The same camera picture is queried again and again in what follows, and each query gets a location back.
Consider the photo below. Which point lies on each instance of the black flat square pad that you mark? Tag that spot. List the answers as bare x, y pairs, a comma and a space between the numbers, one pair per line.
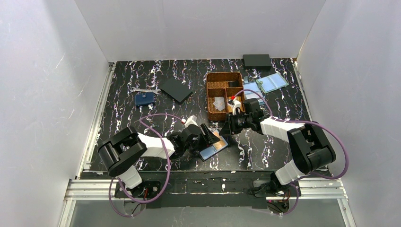
176, 90

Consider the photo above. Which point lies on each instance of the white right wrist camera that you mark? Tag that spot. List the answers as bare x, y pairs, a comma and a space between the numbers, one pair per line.
235, 105

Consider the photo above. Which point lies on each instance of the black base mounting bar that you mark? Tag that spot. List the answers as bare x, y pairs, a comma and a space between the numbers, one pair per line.
220, 189

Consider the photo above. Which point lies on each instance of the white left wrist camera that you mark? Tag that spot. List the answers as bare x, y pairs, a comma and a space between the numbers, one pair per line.
189, 121

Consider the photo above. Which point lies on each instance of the silver metal wrench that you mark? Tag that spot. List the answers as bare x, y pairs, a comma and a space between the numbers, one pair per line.
155, 91

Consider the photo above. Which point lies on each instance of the light blue card sleeve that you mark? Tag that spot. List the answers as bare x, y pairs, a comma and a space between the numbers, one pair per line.
253, 91

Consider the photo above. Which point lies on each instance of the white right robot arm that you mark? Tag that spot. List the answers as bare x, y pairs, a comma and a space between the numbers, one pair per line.
309, 146

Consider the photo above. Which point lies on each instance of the black rectangular box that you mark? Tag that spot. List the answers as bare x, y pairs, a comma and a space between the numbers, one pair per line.
257, 61

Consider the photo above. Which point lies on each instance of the black leather card holder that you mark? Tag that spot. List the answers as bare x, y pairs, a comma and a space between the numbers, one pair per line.
214, 148

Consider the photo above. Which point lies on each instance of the brown woven divided basket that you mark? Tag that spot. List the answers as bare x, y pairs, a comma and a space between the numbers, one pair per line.
224, 84

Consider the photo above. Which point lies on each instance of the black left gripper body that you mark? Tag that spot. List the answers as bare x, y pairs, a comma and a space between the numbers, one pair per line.
204, 135

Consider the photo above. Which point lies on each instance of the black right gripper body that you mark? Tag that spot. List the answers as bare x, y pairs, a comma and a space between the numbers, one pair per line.
231, 125

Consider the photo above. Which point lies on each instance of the silver card in basket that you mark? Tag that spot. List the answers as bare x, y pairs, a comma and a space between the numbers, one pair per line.
219, 103

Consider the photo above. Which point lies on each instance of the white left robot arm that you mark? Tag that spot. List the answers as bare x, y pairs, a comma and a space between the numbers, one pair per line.
120, 152

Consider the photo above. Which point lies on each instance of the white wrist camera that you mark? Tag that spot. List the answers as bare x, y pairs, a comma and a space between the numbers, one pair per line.
235, 105
189, 121

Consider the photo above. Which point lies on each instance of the navy blue small wallet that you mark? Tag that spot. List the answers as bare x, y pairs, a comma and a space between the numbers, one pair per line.
144, 98

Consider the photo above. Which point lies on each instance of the light green card sleeve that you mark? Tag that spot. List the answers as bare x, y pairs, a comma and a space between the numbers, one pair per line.
271, 83

